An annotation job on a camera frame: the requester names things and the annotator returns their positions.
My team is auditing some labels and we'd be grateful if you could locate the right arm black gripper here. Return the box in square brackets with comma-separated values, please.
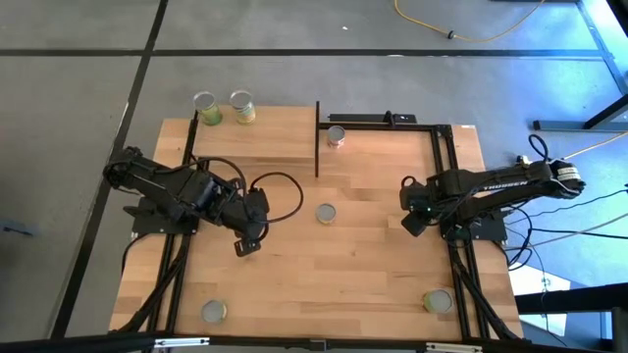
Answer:
[399, 175, 442, 238]

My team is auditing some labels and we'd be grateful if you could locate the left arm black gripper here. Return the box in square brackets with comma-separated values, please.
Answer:
[220, 187, 271, 259]

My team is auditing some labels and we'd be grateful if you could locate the silver lid tin can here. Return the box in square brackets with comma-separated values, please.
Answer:
[200, 299, 229, 325]

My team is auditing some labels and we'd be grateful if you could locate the green patterned label tin can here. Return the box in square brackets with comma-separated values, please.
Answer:
[422, 288, 455, 315]

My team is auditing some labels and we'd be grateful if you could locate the pale label tin can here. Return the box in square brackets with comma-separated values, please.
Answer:
[315, 203, 338, 227]

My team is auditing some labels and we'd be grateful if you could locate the red tomato label tin can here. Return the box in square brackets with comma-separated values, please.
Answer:
[326, 125, 346, 149]

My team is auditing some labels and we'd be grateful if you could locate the yellow label tin can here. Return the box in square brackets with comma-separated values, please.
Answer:
[229, 89, 257, 126]

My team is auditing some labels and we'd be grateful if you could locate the black crossbar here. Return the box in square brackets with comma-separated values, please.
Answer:
[0, 331, 628, 353]

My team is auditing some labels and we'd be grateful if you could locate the black metal beam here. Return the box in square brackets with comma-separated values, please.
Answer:
[514, 282, 628, 353]

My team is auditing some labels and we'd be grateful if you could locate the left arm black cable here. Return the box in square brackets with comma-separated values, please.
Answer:
[188, 155, 304, 226]

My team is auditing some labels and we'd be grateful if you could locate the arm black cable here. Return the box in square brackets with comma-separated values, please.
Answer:
[188, 155, 304, 226]
[528, 133, 550, 162]

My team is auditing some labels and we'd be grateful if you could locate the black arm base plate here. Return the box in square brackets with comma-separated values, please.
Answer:
[444, 215, 507, 242]
[122, 205, 200, 235]

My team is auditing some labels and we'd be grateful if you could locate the black aluminium table frame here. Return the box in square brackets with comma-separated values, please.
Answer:
[110, 97, 524, 344]

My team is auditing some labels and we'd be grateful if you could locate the silver metal bracket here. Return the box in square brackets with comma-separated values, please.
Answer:
[153, 336, 211, 350]
[425, 341, 485, 353]

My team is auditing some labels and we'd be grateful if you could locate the wooden shelf with black frame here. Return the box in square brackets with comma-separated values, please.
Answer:
[188, 100, 321, 178]

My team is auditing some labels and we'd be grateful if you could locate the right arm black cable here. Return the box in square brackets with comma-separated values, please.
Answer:
[528, 133, 550, 162]

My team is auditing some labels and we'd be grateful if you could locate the thick black floor cable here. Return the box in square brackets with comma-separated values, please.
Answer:
[532, 227, 628, 241]

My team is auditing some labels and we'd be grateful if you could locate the black metal table leg frame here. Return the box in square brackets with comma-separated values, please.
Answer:
[532, 0, 628, 133]

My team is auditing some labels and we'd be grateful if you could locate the beige floor cable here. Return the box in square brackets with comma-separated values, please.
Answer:
[509, 212, 628, 251]

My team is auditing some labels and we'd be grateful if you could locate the thin black floor cable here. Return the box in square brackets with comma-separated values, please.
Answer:
[504, 187, 628, 223]

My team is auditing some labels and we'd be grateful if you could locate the yellow floor cable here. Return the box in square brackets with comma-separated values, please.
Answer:
[561, 131, 628, 162]

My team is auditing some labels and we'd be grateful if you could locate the yellow cable with black plug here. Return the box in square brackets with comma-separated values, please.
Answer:
[393, 0, 546, 43]

